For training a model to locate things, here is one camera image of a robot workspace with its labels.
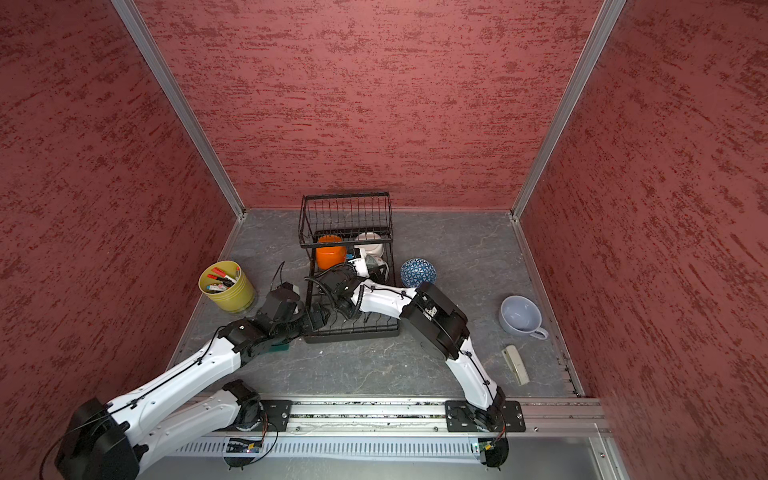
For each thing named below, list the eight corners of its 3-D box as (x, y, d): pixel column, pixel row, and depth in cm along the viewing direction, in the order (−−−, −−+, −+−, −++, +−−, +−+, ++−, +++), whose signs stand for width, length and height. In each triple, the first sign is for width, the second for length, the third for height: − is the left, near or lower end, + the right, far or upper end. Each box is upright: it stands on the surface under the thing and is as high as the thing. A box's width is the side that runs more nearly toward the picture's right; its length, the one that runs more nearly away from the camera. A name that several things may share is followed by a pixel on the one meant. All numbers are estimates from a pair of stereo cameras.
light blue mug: (500, 342, 89) (507, 333, 83) (491, 306, 96) (497, 295, 91) (538, 342, 89) (548, 333, 83) (527, 306, 96) (535, 295, 91)
